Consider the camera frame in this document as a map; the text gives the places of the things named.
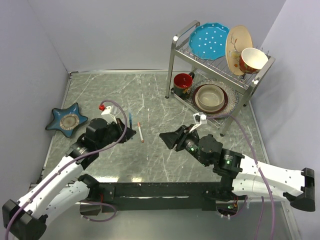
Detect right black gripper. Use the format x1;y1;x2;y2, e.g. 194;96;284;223
159;124;210;167

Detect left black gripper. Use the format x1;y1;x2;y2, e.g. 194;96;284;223
96;117;136;150

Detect white orange-tipped marker pen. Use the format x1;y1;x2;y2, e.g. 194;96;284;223
138;126;145;143

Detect blue marker pen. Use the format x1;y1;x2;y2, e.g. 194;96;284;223
128;112;133;129

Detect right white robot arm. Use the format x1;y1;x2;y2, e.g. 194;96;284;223
159;125;316;212

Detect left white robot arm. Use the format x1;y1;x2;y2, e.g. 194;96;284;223
2;118;137;240

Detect beige bowl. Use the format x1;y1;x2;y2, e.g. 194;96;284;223
194;84;225;111

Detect red black mug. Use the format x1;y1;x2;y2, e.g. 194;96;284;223
173;72;195;99

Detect steel dish rack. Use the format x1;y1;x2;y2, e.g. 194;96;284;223
165;19;276;137

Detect blue star-shaped dish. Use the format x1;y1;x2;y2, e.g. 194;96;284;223
45;102;88;138

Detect dark red plate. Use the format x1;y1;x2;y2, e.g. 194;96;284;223
191;83;229;115

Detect blue polka-dot plate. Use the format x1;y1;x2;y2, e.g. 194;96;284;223
188;22;230;61

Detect red white bowl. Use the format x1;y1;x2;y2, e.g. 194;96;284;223
239;47;269;74

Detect cream floral plate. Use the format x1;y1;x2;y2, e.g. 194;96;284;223
225;25;253;76

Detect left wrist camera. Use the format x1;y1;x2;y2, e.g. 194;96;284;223
98;104;118;123

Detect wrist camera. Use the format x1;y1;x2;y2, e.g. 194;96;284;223
189;112;208;133
98;104;118;123

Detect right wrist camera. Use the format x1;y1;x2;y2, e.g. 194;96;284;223
189;112;208;133

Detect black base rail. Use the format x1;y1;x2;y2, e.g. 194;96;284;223
79;181;241;217

